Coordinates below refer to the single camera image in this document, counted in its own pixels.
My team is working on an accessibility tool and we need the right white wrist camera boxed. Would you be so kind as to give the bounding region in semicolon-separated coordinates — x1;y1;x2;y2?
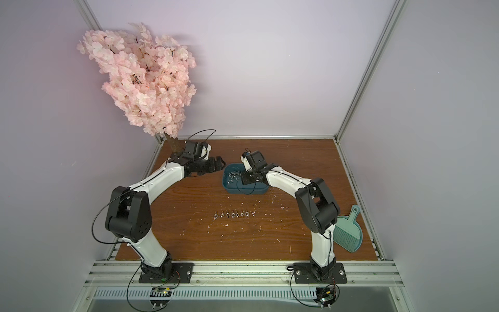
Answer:
241;152;252;172

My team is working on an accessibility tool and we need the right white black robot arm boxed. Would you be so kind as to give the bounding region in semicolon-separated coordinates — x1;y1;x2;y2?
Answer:
241;151;340;276

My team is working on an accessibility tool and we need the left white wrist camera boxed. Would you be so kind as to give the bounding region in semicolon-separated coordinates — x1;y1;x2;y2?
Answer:
201;142;211;159

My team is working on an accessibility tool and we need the pink artificial blossom tree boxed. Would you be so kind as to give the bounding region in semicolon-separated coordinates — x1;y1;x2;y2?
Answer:
77;23;196;144

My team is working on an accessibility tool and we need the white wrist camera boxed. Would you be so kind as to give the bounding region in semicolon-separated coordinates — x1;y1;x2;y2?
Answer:
241;152;252;172
201;142;211;159

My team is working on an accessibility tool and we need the small circuit board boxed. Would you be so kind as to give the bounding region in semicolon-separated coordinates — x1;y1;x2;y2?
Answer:
149;287;173;311
314;285;340;309

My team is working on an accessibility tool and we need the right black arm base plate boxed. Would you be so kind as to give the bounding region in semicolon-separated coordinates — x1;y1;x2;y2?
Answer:
288;262;348;284

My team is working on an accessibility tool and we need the left small circuit board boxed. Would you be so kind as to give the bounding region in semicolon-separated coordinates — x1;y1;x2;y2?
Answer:
149;287;173;311

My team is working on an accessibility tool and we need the right small circuit board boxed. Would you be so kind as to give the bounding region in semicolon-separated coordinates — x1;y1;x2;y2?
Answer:
314;285;340;309

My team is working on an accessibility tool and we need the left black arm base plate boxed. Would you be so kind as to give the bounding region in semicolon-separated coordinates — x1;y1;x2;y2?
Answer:
139;262;194;284

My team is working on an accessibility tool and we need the aluminium front rail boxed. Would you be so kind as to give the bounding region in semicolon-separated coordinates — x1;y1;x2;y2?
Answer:
84;260;404;287

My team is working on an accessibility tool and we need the teal plastic storage box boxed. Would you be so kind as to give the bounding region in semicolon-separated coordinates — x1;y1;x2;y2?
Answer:
222;163;269;195

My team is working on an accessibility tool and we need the teal plastic dustpan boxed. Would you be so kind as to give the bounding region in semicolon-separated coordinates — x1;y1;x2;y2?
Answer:
333;205;363;253

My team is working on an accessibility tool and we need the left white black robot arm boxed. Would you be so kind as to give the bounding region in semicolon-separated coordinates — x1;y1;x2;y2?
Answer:
105;141;226;271

